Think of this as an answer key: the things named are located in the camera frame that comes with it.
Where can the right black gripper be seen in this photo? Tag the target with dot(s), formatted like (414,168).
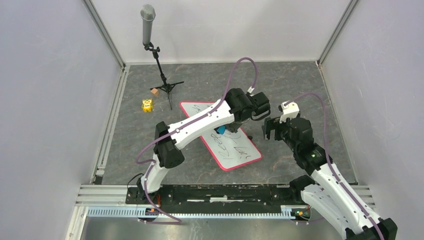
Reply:
(270,124)

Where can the blue whiteboard eraser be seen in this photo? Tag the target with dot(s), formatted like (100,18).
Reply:
(221,129)

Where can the pink framed whiteboard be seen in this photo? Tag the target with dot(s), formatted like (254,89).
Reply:
(230,150)

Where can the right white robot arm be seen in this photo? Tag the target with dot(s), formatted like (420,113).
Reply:
(324,188)

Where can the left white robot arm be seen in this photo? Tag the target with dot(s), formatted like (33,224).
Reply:
(231,111)

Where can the wooden cube near tripod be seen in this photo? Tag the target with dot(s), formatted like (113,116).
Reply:
(155,92)

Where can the yellow owl toy block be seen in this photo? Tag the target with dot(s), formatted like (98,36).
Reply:
(147,105)

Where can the black microphone tripod stand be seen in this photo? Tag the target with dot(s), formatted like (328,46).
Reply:
(166,87)

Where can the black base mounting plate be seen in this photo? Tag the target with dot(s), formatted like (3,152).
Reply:
(227,199)

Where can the silver microphone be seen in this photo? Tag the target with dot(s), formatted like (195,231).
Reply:
(148,15)

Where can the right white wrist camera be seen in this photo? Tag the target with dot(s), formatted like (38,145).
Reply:
(288,111)

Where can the aluminium frame rail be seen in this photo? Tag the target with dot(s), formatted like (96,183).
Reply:
(101,196)

